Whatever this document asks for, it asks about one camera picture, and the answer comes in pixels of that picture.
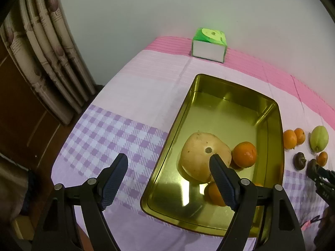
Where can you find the pink and purple checked tablecloth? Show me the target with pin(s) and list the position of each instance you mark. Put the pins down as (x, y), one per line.
(130, 96)

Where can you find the gold metal tin tray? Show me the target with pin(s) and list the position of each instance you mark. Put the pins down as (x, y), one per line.
(222, 115)

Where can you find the beige patterned curtain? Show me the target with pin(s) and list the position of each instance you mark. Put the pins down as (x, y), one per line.
(44, 57)

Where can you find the brown wooden cabinet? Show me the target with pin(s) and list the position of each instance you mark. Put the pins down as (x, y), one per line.
(26, 136)

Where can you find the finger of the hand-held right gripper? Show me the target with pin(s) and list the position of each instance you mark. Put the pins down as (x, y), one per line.
(320, 172)
(325, 189)

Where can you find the yellow pear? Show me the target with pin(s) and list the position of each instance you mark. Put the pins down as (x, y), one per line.
(196, 157)

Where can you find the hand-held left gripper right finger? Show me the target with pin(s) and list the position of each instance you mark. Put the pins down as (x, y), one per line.
(222, 183)

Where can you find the green tissue box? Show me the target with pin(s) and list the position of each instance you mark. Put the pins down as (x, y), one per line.
(209, 51)

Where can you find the dark brown round fruit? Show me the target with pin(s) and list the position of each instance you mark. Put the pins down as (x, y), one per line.
(311, 163)
(299, 160)

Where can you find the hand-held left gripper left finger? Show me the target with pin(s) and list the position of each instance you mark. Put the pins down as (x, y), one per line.
(112, 185)

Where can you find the large orange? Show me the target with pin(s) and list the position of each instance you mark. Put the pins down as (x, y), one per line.
(244, 154)

